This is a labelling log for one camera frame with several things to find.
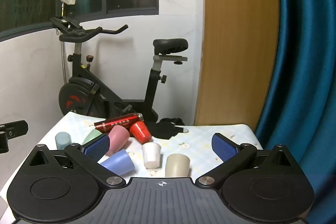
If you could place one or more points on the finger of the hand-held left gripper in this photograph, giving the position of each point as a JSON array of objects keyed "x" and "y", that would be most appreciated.
[{"x": 15, "y": 129}]

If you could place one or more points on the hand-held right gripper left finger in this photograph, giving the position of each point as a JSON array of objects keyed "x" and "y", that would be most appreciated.
[{"x": 96, "y": 147}]

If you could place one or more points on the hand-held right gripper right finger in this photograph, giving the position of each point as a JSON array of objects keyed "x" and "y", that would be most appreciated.
[{"x": 224, "y": 146}]

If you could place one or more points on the green cup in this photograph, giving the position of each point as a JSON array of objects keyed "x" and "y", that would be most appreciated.
[{"x": 92, "y": 137}]

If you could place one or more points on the pink cup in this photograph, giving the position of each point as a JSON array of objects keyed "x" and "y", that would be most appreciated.
[{"x": 118, "y": 138}]

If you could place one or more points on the periwinkle blue cup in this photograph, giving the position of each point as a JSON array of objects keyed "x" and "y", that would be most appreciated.
[{"x": 119, "y": 162}]

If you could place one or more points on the teal cup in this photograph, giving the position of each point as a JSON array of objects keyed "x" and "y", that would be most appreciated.
[{"x": 63, "y": 140}]

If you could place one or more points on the red cup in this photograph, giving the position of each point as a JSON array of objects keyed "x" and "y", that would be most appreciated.
[{"x": 140, "y": 132}]

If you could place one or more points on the beige cup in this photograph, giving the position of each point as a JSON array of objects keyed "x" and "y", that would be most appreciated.
[{"x": 177, "y": 165}]

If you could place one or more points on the white cup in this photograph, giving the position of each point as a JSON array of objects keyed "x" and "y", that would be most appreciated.
[{"x": 151, "y": 155}]

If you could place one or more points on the red metal bottle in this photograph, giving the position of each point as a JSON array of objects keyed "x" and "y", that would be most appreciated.
[{"x": 118, "y": 122}]

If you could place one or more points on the black glove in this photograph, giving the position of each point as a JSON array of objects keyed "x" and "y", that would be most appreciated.
[{"x": 168, "y": 129}]

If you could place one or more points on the black exercise bike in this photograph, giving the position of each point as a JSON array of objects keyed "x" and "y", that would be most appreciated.
[{"x": 78, "y": 66}]

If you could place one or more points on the wooden door panel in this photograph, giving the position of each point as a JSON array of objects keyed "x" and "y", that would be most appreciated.
[{"x": 236, "y": 43}]

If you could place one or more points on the blue curtain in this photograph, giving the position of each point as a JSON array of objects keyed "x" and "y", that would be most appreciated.
[{"x": 307, "y": 69}]

